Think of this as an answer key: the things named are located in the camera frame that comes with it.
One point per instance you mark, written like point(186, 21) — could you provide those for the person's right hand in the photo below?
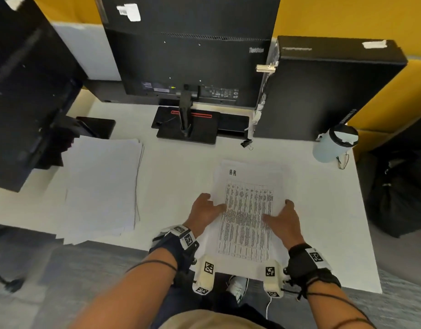
point(288, 227)

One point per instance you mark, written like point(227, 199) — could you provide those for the person's left hand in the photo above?
point(201, 215)

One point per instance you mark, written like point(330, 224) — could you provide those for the person's right thumb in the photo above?
point(272, 218)

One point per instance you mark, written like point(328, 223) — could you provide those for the person's left thumb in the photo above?
point(219, 208)

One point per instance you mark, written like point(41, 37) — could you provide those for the printed paper stack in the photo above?
point(246, 188)

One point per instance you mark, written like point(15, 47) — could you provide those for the person's right forearm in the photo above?
point(337, 308)

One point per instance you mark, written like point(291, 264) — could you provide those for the person's left forearm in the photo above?
point(128, 294)

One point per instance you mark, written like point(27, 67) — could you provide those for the black binder clip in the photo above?
point(246, 144)

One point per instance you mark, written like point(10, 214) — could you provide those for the white shoe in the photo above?
point(238, 287)

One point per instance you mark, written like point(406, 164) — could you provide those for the black flat stand base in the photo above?
point(232, 123)

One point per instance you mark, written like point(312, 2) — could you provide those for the thin black wristband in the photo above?
point(152, 263)

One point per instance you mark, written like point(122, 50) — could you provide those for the black monitor stand red stripe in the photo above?
point(186, 126)

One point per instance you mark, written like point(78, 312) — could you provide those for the thin rubber band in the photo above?
point(342, 162)

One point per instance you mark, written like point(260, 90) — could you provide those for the white cup with black lid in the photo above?
point(330, 147)

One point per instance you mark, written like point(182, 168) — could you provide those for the beige shirt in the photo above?
point(210, 321)

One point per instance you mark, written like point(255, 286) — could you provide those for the blank white paper stack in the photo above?
point(101, 188)

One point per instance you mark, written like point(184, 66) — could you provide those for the clear plastic sleeve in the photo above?
point(263, 95)

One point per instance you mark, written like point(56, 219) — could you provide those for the black bag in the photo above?
point(399, 195)

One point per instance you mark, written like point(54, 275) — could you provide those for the black desktop computer case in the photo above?
point(327, 92)

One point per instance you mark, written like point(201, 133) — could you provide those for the black square stand base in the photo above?
point(97, 126)

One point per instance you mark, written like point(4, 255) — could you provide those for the wooden clothespin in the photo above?
point(266, 68)

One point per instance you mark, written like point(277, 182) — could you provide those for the black monitor with label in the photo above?
point(190, 47)

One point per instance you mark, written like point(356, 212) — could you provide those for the black chair leg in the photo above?
point(8, 280)

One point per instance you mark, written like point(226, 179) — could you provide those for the large black monitor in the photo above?
point(25, 92)

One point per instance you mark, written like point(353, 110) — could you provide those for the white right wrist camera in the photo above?
point(274, 277)

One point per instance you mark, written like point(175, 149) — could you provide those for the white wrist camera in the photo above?
point(205, 274)
point(274, 277)

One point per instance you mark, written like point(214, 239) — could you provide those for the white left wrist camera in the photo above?
point(205, 274)

